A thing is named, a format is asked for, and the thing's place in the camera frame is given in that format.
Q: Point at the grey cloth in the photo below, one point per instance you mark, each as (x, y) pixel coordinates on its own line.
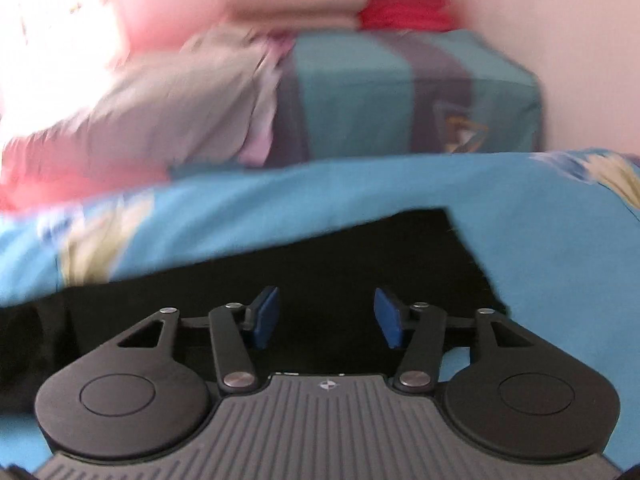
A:
(165, 110)

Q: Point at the black pants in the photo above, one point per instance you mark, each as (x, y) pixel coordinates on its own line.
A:
(325, 260)

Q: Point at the teal striped pillow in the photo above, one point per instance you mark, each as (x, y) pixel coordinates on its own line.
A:
(360, 95)

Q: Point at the bright window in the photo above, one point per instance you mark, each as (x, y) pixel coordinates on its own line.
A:
(45, 45)

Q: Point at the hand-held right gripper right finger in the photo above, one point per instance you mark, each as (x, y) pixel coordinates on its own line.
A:
(389, 317)

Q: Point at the pink red cloth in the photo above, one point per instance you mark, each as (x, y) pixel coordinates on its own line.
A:
(60, 175)

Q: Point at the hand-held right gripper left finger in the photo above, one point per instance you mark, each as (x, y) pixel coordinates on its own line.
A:
(265, 317)

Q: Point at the blue floral bedsheet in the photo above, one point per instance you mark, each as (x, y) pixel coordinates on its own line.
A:
(300, 200)

